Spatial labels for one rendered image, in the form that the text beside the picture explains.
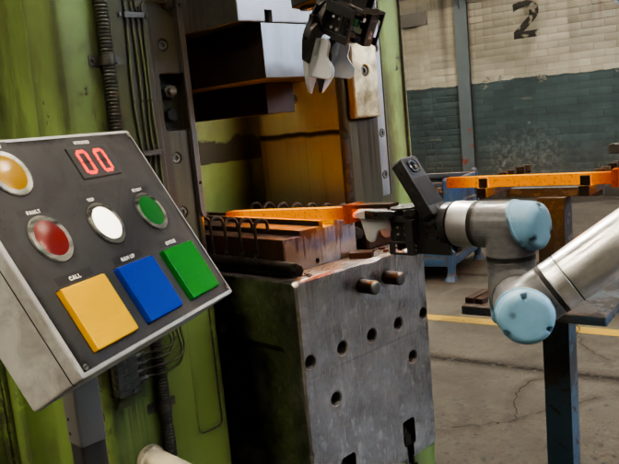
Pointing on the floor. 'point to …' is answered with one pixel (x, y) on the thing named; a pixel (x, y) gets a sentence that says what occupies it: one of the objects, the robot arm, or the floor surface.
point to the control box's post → (86, 423)
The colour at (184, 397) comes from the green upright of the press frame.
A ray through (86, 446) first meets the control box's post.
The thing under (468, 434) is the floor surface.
